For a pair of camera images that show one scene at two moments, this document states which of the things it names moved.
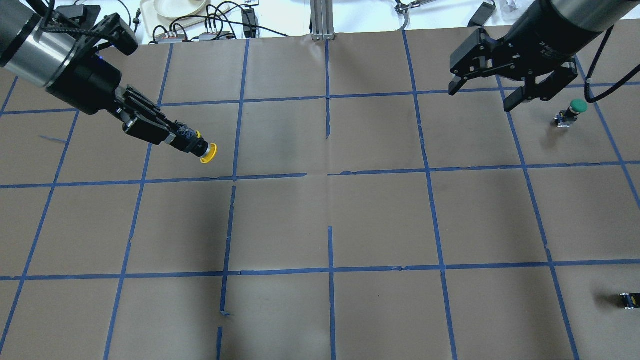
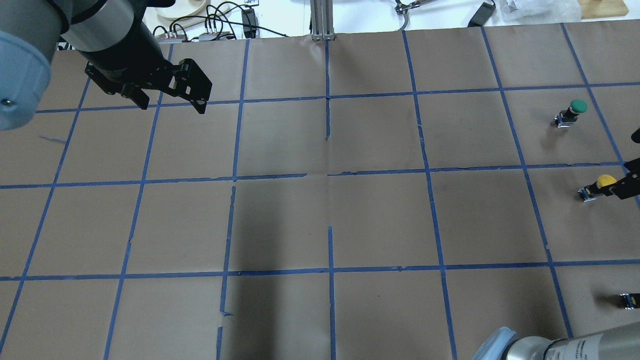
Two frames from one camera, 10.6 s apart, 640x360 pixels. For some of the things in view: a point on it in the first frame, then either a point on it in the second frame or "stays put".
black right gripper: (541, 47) to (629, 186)
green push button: (565, 117) stays put
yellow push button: (193, 143) to (600, 187)
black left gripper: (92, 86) to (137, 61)
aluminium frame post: (322, 12) stays put
